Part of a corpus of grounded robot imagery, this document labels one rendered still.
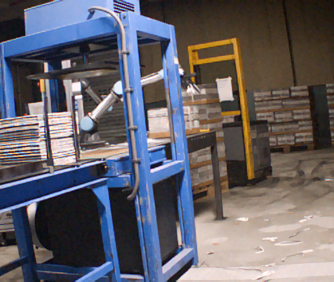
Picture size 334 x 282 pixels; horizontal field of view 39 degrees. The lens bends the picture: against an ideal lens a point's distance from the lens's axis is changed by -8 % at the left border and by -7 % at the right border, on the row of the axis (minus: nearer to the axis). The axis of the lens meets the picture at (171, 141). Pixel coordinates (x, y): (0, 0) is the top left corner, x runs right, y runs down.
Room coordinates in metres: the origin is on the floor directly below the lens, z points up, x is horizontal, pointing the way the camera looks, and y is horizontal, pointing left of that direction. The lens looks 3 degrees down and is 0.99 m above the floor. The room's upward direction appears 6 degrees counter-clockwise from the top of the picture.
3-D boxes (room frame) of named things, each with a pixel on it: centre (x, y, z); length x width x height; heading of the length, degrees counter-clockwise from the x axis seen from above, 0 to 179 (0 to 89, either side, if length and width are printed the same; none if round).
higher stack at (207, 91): (6.07, -0.39, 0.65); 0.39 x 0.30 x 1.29; 51
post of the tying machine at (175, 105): (3.17, -0.05, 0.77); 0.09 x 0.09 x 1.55; 69
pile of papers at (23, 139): (2.51, 0.67, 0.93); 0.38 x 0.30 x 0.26; 159
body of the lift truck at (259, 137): (6.70, -0.90, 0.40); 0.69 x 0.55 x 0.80; 51
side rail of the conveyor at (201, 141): (3.91, -0.14, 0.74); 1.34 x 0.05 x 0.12; 159
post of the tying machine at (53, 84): (3.48, 0.76, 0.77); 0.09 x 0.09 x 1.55; 69
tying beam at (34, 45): (3.05, 0.47, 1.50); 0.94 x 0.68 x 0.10; 69
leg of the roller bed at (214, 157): (4.50, -0.37, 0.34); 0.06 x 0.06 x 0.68; 69
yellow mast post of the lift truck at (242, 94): (6.20, -0.92, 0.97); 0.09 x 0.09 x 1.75; 51
